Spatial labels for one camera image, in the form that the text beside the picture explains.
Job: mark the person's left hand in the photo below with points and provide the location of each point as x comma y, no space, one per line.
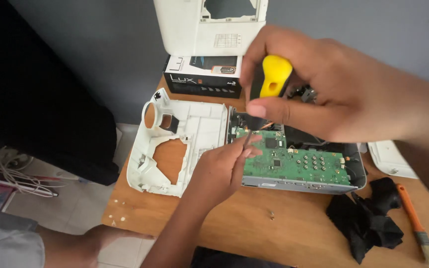
214,175

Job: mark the person's right hand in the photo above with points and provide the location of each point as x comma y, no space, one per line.
348,85

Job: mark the yellow black screwdriver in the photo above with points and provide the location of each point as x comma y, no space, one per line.
274,74

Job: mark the black projector lens part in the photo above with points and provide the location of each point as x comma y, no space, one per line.
307,95

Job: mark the white projector top cover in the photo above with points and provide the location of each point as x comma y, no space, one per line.
207,126

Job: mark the small metal screw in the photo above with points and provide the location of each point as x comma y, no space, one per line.
272,215

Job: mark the grey projector base housing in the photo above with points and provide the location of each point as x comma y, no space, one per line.
354,167

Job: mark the green circuit board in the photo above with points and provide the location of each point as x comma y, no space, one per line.
296,167

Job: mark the white plastic panel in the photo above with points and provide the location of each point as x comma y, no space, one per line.
389,160

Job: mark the black white cardboard box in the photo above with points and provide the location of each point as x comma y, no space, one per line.
199,87

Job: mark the scattered white plastic bits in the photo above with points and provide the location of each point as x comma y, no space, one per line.
122,219

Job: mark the black cloth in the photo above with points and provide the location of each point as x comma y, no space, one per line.
367,223

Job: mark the white projector shell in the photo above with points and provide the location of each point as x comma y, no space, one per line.
184,29

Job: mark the person's leg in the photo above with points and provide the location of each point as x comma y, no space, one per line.
80,245

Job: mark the large black furniture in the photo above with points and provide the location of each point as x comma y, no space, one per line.
32,93

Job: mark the person's grey shorts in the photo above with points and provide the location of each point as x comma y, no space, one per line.
2,242

